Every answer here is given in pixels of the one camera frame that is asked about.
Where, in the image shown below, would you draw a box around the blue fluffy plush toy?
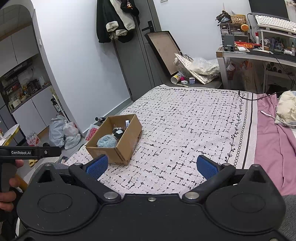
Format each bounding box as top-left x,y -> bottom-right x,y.
97,135 -> 118,148

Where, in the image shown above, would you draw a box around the brown cardboard box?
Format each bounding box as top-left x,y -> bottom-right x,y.
86,114 -> 142,166

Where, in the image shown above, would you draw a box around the black sock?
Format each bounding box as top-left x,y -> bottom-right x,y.
112,126 -> 125,141

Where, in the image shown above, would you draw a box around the blue tissue pack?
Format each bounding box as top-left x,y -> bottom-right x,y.
125,120 -> 130,128

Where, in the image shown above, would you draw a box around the person's left hand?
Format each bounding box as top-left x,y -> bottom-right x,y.
1,160 -> 24,212

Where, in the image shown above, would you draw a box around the water bottle pack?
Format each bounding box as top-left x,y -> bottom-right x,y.
26,132 -> 41,147

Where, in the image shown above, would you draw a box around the white plastic bag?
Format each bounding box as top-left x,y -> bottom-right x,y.
63,120 -> 81,150

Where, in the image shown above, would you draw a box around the red white shopping bag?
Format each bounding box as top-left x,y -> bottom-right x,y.
85,124 -> 99,142

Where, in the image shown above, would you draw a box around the white kitchen cabinet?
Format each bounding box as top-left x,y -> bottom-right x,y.
1,26 -> 57,146

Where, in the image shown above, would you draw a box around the grey plastic bag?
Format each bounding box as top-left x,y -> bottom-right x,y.
49,114 -> 66,148

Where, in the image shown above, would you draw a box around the grey sneakers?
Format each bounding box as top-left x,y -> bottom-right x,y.
94,117 -> 106,126

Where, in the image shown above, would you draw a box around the white black patterned bedspread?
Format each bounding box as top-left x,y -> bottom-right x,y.
63,84 -> 258,195

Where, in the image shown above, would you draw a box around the pink bed sheet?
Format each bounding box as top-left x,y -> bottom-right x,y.
254,94 -> 295,195

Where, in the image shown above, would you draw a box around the cream pillow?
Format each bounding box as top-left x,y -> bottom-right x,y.
275,91 -> 296,128

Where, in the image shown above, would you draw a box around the patterned flat paper bag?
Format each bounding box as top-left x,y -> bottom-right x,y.
174,53 -> 220,84

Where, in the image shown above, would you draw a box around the small lavender box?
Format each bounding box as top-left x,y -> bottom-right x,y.
189,77 -> 195,84

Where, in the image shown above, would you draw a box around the white paper cup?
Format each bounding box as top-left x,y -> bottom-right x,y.
171,72 -> 184,84

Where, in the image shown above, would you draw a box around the clear bag with cream fabric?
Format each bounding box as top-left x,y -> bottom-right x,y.
189,57 -> 220,75

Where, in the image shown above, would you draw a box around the grey door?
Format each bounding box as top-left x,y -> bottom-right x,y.
113,0 -> 166,101

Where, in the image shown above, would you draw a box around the white desk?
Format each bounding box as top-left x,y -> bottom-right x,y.
216,47 -> 295,93

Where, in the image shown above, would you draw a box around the desk drawer organizer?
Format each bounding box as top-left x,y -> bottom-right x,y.
219,23 -> 249,52

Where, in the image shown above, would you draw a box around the hanging dark jacket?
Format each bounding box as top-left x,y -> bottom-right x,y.
96,0 -> 139,43

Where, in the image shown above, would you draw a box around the white keyboard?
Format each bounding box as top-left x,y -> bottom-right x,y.
255,15 -> 296,34

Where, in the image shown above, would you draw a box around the white cable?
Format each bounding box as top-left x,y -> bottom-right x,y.
260,110 -> 296,128

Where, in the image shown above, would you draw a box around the black cable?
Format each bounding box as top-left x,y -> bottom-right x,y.
238,90 -> 282,100

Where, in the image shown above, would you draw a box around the dark wooden picture frame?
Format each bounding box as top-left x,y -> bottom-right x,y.
145,31 -> 183,77

